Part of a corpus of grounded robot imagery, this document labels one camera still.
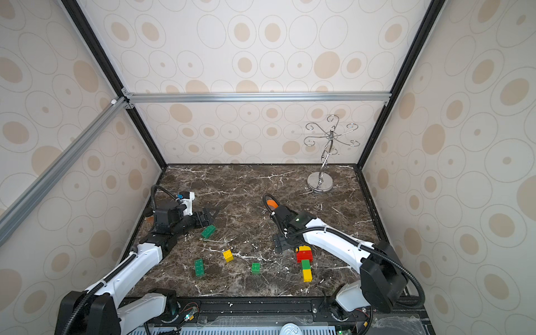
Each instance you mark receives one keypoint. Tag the green long lego brick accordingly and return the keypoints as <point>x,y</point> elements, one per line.
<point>199,267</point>
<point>208,232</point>

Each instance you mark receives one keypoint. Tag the yellow square lego brick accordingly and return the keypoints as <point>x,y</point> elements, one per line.
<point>307,275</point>

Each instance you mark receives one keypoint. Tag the chrome jewelry stand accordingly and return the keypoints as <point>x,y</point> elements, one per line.
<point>321,181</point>

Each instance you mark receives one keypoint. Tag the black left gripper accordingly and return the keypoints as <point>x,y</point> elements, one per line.
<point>202,223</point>

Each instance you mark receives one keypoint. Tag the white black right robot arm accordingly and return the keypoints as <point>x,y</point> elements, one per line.
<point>381,282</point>

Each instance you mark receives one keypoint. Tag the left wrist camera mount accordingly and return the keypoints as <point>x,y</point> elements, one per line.
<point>186,198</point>

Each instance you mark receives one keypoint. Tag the black vertical frame post right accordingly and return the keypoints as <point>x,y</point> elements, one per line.
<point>422,34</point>

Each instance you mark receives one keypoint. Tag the green square lego brick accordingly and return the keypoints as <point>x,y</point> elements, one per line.
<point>305,264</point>
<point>255,268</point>

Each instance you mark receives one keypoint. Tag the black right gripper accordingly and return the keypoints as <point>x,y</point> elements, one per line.
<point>278,210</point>

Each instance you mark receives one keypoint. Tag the aluminium left diagonal rail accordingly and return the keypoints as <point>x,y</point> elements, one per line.
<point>12,218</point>

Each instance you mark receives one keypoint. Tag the black vertical frame post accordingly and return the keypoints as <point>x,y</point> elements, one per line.
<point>74,11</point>
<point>422,34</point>

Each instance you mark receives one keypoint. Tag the yellow long lego brick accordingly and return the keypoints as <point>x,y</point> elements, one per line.
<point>303,249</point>

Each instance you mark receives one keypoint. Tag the aluminium horizontal back rail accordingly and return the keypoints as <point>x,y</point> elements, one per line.
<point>260,97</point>

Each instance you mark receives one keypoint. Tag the black vertical frame post left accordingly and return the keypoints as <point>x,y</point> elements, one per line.
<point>74,11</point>

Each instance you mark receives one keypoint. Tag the yellow rounded lego brick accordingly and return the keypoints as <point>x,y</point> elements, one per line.
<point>228,255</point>

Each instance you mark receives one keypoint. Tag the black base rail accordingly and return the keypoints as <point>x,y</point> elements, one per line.
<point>268,315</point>

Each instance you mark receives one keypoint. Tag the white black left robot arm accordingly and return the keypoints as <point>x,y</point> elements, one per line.
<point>99,308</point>

